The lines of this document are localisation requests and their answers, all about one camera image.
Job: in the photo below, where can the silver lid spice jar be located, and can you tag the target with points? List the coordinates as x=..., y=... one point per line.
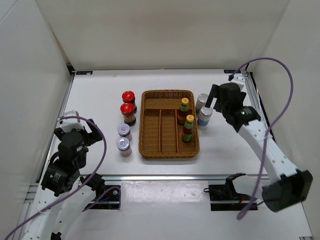
x=124, y=147
x=124, y=131

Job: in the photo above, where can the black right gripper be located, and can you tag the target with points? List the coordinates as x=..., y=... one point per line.
x=214, y=93

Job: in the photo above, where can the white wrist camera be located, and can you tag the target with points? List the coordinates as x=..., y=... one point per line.
x=67, y=125
x=238, y=79

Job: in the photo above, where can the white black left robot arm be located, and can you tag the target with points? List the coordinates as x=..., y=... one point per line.
x=64, y=193

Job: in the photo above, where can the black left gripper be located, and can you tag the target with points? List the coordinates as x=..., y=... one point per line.
x=93, y=136

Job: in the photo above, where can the brown wicker divided basket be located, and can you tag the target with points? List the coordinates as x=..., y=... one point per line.
x=160, y=134

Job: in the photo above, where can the yellow cap chili sauce bottle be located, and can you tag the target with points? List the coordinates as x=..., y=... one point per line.
x=188, y=129
x=183, y=111

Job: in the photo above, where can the red lid sauce jar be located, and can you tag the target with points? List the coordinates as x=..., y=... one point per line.
x=128, y=113
x=129, y=97

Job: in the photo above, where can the white blue shaker bottle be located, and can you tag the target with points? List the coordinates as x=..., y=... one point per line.
x=204, y=116
x=200, y=102

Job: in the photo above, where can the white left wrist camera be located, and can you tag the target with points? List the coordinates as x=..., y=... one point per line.
x=67, y=125

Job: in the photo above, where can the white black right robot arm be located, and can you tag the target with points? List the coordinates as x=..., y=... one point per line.
x=287, y=184

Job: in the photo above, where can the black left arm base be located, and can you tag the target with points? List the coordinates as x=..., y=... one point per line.
x=107, y=198

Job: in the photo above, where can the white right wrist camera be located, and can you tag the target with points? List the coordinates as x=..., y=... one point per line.
x=238, y=79

